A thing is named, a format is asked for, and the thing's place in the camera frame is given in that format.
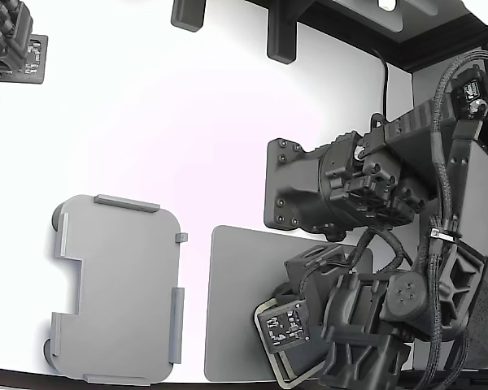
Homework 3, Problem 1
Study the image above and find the dark gray gripper body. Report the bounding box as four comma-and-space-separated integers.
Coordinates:
283, 243, 355, 326

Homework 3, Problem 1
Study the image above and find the black six-joint robot arm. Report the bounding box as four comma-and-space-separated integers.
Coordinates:
264, 50, 488, 390

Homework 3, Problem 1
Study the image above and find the gray rectangular holder plate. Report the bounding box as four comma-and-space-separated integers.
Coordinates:
43, 193, 190, 387

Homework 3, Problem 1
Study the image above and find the gray flat mat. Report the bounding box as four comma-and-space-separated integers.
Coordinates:
204, 224, 374, 383

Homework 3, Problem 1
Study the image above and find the black framed shelf structure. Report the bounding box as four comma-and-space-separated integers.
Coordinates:
296, 0, 488, 75

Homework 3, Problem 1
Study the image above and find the dark gray rounded block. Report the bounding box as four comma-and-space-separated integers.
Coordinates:
170, 0, 207, 33

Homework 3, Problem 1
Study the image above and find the black circuit board module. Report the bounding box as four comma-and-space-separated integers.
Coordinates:
23, 34, 50, 86

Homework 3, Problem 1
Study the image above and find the black idle robot assembly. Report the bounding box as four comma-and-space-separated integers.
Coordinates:
0, 0, 34, 122

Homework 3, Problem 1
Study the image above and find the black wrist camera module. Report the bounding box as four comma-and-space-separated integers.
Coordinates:
255, 299, 312, 355

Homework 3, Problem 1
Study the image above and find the black braided cable bundle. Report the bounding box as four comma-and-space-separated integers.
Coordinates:
349, 50, 488, 371

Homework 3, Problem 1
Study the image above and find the thin black cable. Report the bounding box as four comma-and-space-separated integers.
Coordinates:
371, 47, 390, 123

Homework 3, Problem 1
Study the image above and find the black rectangular post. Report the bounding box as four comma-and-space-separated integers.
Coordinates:
266, 0, 298, 65

